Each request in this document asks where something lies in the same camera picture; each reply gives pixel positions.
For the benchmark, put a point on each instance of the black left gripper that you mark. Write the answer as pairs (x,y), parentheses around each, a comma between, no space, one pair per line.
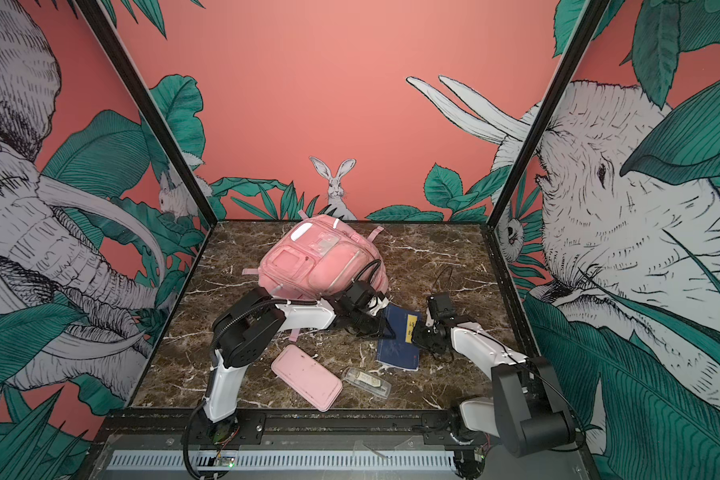
(381,329)

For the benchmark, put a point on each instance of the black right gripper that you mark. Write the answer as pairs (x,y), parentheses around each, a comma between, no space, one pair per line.
(418,337)

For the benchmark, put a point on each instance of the dark blue notebook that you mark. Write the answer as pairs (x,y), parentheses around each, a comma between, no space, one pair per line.
(396,349)

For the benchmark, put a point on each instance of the pink student backpack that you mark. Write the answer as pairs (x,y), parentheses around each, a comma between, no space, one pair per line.
(319,257)

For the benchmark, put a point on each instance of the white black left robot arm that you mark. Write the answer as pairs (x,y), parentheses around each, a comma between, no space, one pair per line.
(242,333)

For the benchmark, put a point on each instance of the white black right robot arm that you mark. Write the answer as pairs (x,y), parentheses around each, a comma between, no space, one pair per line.
(526,412)

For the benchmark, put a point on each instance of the clear plastic eraser box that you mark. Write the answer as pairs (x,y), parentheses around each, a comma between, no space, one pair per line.
(367,382)

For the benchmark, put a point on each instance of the pink pencil case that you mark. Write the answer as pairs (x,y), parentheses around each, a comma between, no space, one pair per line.
(311,380)

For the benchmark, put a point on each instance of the white ventilation grille strip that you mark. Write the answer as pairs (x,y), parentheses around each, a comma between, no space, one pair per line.
(282,460)

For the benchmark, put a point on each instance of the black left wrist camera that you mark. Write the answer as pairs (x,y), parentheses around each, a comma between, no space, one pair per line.
(361,296)

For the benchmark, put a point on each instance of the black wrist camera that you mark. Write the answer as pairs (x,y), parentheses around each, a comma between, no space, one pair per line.
(440,309)
(361,296)

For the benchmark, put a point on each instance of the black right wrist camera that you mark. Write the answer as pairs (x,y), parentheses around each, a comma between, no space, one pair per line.
(440,309)

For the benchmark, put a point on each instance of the black front mounting rail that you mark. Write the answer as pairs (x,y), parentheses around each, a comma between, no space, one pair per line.
(251,425)

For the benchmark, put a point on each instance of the black right corner frame post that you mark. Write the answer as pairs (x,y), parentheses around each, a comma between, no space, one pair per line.
(580,39)

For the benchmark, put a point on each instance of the black corner frame post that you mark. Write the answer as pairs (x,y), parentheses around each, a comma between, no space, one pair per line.
(580,39)
(99,22)

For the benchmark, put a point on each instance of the black left corner frame post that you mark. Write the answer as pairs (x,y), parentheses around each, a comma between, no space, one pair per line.
(99,22)

